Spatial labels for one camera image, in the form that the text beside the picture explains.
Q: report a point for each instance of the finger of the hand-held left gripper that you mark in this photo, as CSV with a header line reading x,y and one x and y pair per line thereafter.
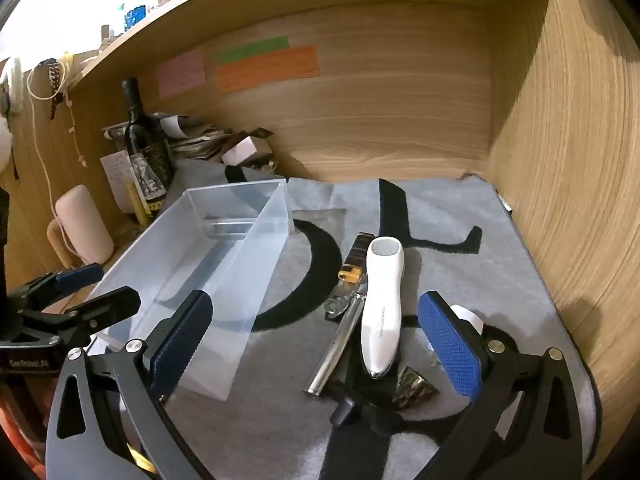
x,y
100,306
77,276

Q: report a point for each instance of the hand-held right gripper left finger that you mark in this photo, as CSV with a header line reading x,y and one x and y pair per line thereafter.
x,y
180,345

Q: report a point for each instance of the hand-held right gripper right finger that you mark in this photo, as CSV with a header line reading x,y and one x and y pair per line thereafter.
x,y
450,345

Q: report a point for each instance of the white handheld massager device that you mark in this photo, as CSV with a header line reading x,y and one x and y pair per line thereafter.
x,y
380,320

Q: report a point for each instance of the clear plastic storage box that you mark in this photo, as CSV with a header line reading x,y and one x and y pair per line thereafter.
x,y
215,270

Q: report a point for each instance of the brown black rectangular lighter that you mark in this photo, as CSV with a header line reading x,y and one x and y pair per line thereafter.
x,y
356,255

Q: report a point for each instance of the small white round object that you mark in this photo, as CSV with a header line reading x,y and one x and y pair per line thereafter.
x,y
470,317

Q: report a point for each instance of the orange garment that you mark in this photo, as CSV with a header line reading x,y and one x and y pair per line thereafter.
x,y
15,427

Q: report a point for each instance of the white handwritten note sheet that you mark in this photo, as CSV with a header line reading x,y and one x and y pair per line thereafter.
x,y
115,170

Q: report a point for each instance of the silver metal pen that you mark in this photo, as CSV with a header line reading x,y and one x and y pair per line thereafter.
x,y
335,345

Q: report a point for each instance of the metal key clip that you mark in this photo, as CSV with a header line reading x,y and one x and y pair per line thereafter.
x,y
337,305

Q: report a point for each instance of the grey mat with black letters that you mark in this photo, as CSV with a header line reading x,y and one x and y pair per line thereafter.
x,y
450,220

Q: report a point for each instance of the black tool with grey knob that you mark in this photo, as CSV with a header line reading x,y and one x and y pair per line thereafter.
x,y
342,412

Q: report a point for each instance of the dark wine bottle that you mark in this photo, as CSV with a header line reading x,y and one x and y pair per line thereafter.
x,y
145,145

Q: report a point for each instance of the pile of papers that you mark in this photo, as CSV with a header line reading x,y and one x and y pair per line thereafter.
x,y
200,142

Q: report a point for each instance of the small white box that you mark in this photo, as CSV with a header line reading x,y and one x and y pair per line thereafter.
x,y
245,149

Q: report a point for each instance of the pink paper note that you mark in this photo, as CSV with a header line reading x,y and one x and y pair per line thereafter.
x,y
181,74

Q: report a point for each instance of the wooden desk hutch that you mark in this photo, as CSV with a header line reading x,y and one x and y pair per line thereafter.
x,y
400,110

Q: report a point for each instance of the blue glitter jar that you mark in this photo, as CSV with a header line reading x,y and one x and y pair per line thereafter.
x,y
134,16

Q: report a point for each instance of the orange paper note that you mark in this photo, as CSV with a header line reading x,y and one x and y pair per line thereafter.
x,y
270,70

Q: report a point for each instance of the green paper note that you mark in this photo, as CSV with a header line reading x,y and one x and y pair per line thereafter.
x,y
252,49

